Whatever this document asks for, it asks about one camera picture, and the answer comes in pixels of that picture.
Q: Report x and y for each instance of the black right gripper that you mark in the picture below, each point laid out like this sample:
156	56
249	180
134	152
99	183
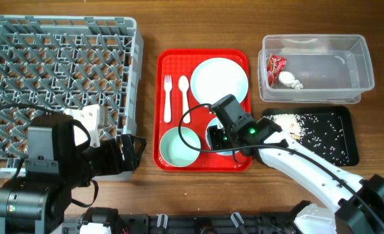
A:
216	143

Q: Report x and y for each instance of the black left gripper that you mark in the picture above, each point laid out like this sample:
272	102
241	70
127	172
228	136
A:
116	166

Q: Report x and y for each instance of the mint green bowl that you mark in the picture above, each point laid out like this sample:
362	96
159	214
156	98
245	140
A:
175	152

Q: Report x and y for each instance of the clear plastic bin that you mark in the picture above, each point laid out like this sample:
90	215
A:
333	68

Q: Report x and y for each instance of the large light blue plate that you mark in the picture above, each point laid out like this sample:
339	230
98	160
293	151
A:
217	77

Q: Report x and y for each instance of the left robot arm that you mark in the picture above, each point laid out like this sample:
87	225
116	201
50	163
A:
36	202

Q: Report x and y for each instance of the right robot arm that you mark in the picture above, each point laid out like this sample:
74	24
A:
351	203

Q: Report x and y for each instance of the small light blue bowl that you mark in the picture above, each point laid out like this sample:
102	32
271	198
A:
214	121

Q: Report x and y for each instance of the food scraps with rice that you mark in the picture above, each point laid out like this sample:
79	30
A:
321	133

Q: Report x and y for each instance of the red plastic tray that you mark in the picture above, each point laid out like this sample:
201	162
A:
178	62

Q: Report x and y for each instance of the grey dishwasher rack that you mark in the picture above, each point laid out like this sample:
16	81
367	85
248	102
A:
61	62

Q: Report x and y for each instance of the white plastic fork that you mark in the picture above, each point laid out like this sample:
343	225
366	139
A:
167	104

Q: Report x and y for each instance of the red snack wrapper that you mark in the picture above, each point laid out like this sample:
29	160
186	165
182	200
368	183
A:
274	67

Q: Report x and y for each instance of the black tray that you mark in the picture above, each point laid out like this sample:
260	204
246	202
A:
346	119

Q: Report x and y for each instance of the white plastic spoon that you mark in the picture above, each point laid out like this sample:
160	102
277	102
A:
183	85

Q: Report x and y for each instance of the white tissue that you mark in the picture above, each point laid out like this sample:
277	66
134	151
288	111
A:
288	79

